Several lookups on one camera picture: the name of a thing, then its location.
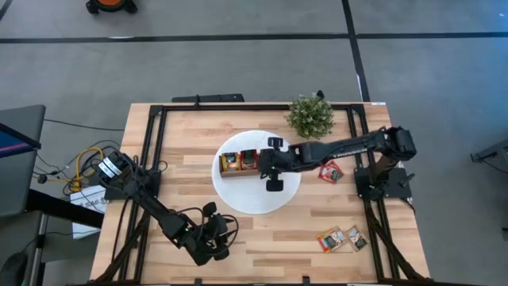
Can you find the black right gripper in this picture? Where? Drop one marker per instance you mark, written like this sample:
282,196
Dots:
282,161

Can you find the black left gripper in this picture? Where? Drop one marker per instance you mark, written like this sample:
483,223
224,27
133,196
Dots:
216,232

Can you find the wooden tea organizer box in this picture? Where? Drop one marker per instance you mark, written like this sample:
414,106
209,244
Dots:
238,174

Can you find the yellow tea packet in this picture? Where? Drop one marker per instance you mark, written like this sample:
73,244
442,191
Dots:
230,161

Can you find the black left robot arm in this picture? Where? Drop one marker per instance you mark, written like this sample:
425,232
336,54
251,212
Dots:
158,210

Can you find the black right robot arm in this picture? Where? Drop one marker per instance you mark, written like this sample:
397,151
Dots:
349,149

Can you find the white round woven placemat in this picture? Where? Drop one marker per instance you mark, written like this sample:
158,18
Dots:
246,198

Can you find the black table edge clamp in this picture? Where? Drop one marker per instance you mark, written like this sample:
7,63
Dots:
305,280
197,281

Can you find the artificial green plant black pot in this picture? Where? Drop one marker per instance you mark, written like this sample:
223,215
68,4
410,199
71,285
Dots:
311,117

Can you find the black flat base bar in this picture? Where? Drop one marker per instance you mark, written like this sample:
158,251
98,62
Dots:
210,98

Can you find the white printed sheet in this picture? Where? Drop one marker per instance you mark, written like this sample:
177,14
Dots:
85,198

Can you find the black desk beam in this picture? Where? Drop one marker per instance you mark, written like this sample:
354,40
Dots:
63,208

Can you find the grey side table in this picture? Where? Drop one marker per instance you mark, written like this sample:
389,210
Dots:
20,238

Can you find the grey stand leg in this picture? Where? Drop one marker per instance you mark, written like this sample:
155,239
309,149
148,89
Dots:
492,151

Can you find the dark monitor blue screen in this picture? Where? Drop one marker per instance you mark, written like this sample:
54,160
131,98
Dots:
12,145

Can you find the grey desk panel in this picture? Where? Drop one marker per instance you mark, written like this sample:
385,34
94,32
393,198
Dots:
24,119

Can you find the orange black shop vacuum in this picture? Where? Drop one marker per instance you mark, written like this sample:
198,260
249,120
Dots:
111,4

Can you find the black aluminium table frame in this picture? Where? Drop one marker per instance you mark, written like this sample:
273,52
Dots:
258,107

